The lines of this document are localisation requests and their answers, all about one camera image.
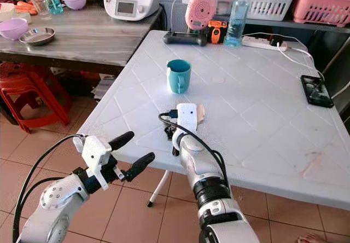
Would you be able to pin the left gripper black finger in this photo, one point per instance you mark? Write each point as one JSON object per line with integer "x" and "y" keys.
{"x": 121, "y": 140}
{"x": 140, "y": 165}

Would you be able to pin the small beige piece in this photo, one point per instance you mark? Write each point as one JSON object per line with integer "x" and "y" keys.
{"x": 201, "y": 115}

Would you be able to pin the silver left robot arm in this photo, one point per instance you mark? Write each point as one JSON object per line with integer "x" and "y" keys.
{"x": 57, "y": 196}

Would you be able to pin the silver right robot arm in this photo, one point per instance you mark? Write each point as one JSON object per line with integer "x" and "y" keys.
{"x": 202, "y": 172}

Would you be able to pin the teal ceramic mug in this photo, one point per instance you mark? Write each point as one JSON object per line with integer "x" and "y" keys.
{"x": 179, "y": 77}

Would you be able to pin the white plastic table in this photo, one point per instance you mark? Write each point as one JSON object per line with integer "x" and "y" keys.
{"x": 262, "y": 122}

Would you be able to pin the black handheld controller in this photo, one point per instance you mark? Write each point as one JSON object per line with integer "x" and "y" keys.
{"x": 185, "y": 38}

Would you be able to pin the grey wooden table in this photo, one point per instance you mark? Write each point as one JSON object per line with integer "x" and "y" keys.
{"x": 98, "y": 38}

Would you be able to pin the orange and black device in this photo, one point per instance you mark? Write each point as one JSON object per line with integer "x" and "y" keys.
{"x": 217, "y": 32}

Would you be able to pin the red plastic stool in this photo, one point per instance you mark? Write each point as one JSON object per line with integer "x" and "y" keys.
{"x": 27, "y": 81}

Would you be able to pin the pink round device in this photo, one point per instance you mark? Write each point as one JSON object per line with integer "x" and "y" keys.
{"x": 201, "y": 12}

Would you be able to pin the white power strip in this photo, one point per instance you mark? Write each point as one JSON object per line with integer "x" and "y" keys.
{"x": 262, "y": 43}

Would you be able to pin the clear blue-capped water bottle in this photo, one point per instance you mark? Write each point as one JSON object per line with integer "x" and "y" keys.
{"x": 237, "y": 21}

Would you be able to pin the shallow metal bowl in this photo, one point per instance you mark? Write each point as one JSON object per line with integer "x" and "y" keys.
{"x": 37, "y": 36}

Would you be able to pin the small purple plastic bowl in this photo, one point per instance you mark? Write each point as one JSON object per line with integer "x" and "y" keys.
{"x": 74, "y": 2}

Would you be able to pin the black smartphone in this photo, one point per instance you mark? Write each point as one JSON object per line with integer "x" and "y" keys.
{"x": 317, "y": 91}

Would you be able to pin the large purple plastic bowl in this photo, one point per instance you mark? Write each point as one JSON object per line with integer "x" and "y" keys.
{"x": 13, "y": 29}

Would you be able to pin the clear drinking glass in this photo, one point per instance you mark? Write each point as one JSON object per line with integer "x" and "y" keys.
{"x": 37, "y": 5}

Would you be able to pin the orange carrots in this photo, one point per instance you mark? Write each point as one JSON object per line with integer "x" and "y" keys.
{"x": 25, "y": 7}

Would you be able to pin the person's bare foot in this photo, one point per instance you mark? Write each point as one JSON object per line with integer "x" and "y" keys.
{"x": 311, "y": 238}

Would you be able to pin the pink plastic basket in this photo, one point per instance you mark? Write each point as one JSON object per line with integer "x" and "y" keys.
{"x": 320, "y": 9}

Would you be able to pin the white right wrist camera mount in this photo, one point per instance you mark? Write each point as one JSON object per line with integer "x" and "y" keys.
{"x": 187, "y": 117}

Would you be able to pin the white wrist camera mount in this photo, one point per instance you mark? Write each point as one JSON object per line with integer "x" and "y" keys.
{"x": 187, "y": 117}
{"x": 94, "y": 152}

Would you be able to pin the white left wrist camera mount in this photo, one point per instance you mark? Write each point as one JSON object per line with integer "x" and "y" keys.
{"x": 94, "y": 152}

